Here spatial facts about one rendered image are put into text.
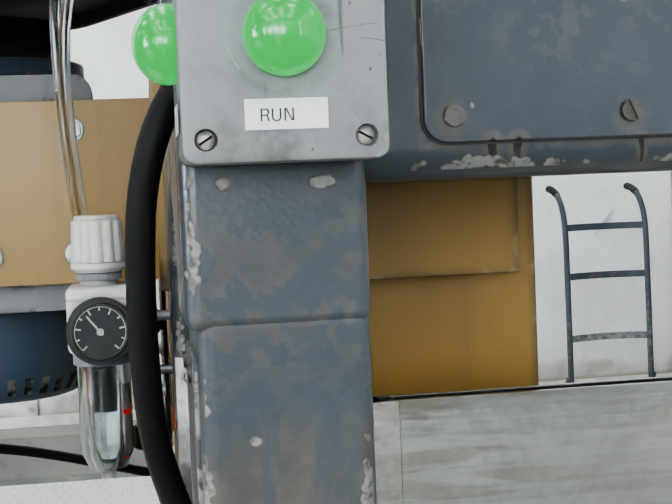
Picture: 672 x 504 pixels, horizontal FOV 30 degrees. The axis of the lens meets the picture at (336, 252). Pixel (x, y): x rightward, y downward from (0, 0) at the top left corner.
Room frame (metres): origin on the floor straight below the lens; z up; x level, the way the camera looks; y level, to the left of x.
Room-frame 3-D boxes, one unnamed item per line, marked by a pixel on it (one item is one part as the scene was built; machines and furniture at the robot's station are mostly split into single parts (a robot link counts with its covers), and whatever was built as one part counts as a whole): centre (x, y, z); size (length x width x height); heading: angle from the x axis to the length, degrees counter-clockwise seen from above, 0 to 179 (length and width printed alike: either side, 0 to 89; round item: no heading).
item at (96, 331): (0.68, 0.13, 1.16); 0.04 x 0.02 x 0.04; 99
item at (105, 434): (0.70, 0.13, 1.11); 0.03 x 0.03 x 0.06
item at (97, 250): (0.70, 0.13, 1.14); 0.05 x 0.04 x 0.16; 9
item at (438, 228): (0.77, 0.00, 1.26); 0.22 x 0.05 x 0.16; 99
